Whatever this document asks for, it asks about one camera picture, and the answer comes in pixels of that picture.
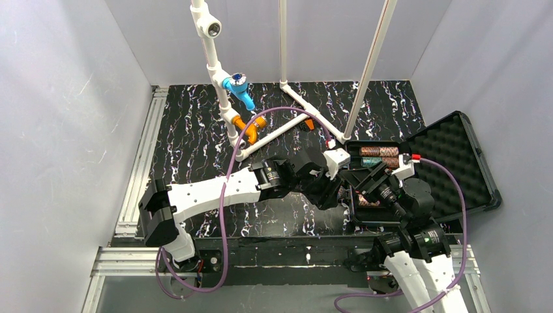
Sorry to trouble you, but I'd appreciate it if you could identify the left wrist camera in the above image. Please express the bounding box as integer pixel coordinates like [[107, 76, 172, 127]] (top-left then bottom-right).
[[323, 140, 351, 180]]

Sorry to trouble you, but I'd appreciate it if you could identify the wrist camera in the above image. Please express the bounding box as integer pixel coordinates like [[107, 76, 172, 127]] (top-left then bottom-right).
[[323, 140, 351, 180], [392, 153, 421, 181]]

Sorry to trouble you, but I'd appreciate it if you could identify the orange white chip stack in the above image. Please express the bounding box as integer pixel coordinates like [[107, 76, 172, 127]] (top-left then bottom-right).
[[357, 195, 380, 207]]

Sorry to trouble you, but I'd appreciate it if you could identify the orange plastic faucet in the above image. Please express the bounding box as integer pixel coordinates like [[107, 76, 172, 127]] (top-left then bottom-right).
[[231, 115, 267, 145]]

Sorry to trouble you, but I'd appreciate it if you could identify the small orange black clip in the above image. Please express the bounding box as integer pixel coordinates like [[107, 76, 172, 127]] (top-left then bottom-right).
[[300, 119, 318, 132]]

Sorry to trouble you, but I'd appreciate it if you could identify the red black chip stack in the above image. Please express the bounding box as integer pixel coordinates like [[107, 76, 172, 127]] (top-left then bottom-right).
[[359, 147, 380, 157], [381, 157, 400, 169], [376, 147, 399, 157]]

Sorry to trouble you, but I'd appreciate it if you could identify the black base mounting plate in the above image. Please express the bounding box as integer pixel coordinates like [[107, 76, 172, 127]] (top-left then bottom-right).
[[157, 235, 415, 289]]

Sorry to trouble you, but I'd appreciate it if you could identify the aluminium frame rail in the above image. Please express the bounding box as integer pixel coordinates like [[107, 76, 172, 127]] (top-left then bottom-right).
[[81, 85, 170, 313]]

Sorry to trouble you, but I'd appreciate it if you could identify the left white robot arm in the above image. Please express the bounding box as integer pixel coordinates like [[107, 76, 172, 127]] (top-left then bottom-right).
[[138, 148, 351, 261]]

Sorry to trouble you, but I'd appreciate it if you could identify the white pvc pipe frame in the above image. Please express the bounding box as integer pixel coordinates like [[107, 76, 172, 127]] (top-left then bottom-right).
[[190, 1, 396, 160]]

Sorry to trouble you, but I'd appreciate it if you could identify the blue plastic faucet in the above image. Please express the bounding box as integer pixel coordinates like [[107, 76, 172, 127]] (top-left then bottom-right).
[[221, 72, 256, 111]]

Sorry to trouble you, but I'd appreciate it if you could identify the green blue chip stack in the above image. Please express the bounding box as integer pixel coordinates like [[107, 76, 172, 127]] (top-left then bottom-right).
[[361, 156, 382, 168]]

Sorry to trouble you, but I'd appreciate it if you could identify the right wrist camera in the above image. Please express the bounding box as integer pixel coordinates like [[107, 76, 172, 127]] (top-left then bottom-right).
[[392, 153, 421, 181]]

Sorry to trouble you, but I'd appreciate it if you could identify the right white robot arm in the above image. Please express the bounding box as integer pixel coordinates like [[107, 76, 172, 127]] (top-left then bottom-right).
[[339, 163, 468, 312]]

